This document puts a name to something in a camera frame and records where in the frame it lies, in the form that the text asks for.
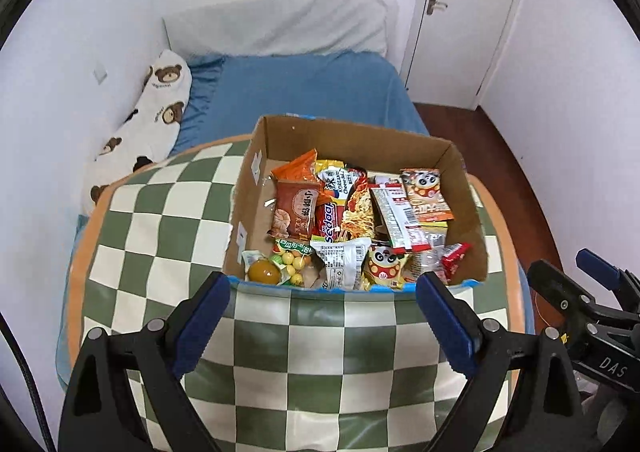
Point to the wall socket plate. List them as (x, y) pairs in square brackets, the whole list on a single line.
[(99, 73)]

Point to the grey white pillow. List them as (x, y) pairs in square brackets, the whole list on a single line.
[(283, 28)]

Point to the white chocolate stick box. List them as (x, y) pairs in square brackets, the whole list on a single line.
[(383, 179)]

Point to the clear dark snack pack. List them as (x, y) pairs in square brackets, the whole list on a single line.
[(428, 260)]

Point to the brown small snack pack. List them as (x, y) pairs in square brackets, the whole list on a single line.
[(293, 215)]

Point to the white door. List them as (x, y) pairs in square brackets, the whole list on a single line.
[(451, 53)]

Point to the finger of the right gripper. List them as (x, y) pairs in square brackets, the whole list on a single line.
[(623, 284), (567, 296)]

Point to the white red wafer pack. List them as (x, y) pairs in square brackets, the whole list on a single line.
[(404, 230)]

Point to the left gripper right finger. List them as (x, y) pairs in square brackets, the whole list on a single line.
[(545, 413)]

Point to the yellow panda snack pack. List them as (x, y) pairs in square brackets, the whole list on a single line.
[(383, 267)]

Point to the braised egg pack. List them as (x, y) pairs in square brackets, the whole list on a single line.
[(260, 269)]

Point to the cardboard milk box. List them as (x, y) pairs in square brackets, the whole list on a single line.
[(277, 139)]

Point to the red small candy pack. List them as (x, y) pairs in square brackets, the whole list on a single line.
[(452, 256)]

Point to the orange snack bag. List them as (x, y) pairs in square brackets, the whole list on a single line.
[(302, 169)]

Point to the silver grey snack pack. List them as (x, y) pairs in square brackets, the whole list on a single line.
[(342, 262)]

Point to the metal door handle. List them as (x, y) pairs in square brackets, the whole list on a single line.
[(435, 5)]

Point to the orange panda biscuit pack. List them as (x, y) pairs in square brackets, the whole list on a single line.
[(422, 186)]

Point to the green white checkered mat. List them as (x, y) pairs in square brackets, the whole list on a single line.
[(286, 369)]

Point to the yellow red instant noodle pack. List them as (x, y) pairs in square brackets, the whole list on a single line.
[(344, 210)]

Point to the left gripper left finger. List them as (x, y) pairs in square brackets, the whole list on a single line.
[(99, 412)]

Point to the bear print long pillow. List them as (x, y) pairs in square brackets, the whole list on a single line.
[(149, 132)]

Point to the green candy ball bag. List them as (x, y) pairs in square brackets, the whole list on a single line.
[(293, 259)]

